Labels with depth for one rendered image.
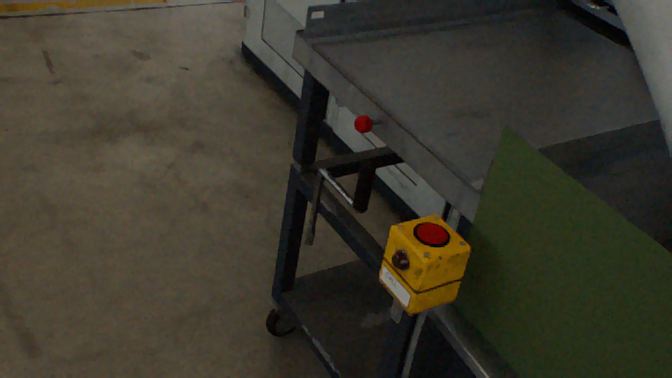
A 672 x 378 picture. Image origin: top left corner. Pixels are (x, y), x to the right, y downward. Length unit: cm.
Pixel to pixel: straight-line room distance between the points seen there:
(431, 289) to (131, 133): 192
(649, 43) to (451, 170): 34
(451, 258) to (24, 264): 150
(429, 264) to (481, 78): 67
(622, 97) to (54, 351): 139
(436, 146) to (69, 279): 123
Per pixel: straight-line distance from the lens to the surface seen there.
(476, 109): 153
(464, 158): 137
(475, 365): 116
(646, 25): 128
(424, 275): 106
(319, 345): 193
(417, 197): 255
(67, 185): 263
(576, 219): 101
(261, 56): 328
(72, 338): 216
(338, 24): 169
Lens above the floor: 155
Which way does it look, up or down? 35 degrees down
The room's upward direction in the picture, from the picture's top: 11 degrees clockwise
